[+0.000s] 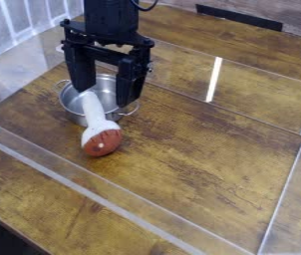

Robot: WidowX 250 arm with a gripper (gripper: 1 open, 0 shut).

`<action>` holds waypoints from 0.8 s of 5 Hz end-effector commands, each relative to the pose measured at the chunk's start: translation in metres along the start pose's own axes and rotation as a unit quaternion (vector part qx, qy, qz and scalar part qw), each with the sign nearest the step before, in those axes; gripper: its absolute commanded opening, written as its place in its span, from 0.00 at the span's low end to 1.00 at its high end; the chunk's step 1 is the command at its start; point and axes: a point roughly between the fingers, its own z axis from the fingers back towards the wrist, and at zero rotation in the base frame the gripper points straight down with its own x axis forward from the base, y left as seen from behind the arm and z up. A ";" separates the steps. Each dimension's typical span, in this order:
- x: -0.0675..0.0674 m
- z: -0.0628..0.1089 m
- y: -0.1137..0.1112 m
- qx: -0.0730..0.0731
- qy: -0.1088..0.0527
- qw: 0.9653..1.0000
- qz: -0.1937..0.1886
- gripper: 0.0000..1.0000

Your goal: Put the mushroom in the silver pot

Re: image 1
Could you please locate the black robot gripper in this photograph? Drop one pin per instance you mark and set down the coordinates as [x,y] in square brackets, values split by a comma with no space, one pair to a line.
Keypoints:
[107,37]

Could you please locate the small silver metal pot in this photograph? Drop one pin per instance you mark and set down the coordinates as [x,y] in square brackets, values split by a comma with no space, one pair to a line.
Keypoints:
[104,89]

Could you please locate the red white toy mushroom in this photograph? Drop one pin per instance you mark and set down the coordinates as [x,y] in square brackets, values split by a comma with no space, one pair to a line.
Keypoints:
[102,136]

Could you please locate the black bar on table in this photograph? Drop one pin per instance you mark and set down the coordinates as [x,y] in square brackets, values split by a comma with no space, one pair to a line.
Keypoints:
[238,17]

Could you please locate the clear acrylic enclosure walls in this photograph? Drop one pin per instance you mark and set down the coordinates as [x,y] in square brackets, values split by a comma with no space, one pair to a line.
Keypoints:
[205,179]

